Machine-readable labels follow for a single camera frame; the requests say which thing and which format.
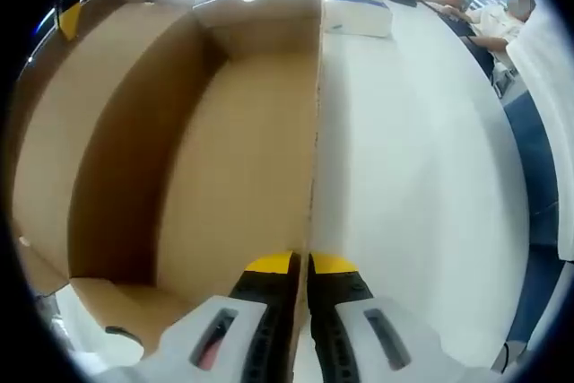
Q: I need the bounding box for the white office chair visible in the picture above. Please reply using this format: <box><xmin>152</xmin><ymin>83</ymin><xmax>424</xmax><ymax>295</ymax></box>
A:
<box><xmin>491</xmin><ymin>64</ymin><xmax>517</xmax><ymax>97</ymax></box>

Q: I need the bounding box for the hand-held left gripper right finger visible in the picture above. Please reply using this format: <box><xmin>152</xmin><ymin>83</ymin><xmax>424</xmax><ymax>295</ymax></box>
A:
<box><xmin>307</xmin><ymin>251</ymin><xmax>506</xmax><ymax>383</ymax></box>

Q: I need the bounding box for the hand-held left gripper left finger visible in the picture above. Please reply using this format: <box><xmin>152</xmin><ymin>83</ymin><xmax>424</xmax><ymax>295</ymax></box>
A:
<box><xmin>87</xmin><ymin>249</ymin><xmax>302</xmax><ymax>383</ymax></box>

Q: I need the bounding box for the brown cardboard shoe box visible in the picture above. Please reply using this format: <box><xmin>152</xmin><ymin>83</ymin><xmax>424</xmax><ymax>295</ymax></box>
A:
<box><xmin>9</xmin><ymin>0</ymin><xmax>327</xmax><ymax>360</ymax></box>

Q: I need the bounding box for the white and light blue tissue pack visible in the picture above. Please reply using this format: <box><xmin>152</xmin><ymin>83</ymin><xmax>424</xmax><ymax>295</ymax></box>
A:
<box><xmin>323</xmin><ymin>0</ymin><xmax>396</xmax><ymax>39</ymax></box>

